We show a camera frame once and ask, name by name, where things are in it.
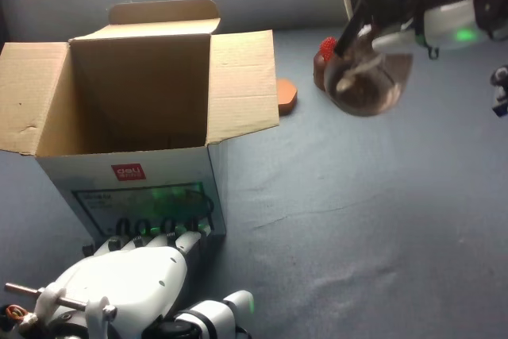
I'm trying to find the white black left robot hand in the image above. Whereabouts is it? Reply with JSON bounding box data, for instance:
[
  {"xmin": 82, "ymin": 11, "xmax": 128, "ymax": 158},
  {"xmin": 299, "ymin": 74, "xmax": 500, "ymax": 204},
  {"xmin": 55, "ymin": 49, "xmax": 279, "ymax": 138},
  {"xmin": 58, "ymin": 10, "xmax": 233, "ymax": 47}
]
[{"xmin": 47, "ymin": 227, "xmax": 256, "ymax": 339}]

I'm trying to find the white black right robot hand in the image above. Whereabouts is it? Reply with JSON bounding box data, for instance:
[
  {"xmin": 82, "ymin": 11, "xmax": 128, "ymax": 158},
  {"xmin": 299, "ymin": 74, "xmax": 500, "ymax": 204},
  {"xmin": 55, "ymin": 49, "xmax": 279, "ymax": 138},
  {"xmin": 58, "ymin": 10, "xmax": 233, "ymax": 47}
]
[{"xmin": 333, "ymin": 0, "xmax": 492, "ymax": 59}]

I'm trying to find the open cardboard box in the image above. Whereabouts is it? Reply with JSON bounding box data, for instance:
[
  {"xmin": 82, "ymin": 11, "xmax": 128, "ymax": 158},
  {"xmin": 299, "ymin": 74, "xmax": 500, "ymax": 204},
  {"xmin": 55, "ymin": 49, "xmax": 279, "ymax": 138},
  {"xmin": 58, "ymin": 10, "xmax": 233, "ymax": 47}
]
[{"xmin": 0, "ymin": 0, "xmax": 281, "ymax": 247}]

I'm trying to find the red toy strawberry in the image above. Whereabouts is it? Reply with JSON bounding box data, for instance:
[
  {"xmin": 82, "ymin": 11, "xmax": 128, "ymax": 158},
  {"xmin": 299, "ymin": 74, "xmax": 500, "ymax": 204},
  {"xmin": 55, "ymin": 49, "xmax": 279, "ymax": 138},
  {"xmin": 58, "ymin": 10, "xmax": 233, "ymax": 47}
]
[{"xmin": 319, "ymin": 36, "xmax": 338, "ymax": 62}]

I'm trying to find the dark brown toy block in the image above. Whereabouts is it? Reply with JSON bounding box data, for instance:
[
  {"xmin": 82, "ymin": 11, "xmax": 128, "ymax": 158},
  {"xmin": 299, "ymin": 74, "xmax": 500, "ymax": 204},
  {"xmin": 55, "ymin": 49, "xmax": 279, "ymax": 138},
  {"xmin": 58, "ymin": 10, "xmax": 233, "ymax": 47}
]
[{"xmin": 312, "ymin": 52, "xmax": 330, "ymax": 90}]

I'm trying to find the orange brown toy bread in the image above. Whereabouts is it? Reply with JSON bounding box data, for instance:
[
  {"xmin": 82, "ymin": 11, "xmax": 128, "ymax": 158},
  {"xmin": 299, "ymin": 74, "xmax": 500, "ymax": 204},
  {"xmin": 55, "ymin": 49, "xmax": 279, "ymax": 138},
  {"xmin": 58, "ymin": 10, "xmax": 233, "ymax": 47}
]
[{"xmin": 276, "ymin": 79, "xmax": 299, "ymax": 117}]

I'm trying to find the grey table cloth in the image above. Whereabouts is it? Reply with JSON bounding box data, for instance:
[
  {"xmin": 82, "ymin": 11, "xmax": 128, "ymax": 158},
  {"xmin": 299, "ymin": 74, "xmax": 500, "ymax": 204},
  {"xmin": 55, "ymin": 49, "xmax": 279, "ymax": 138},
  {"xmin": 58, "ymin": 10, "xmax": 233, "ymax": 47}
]
[{"xmin": 0, "ymin": 0, "xmax": 508, "ymax": 339}]

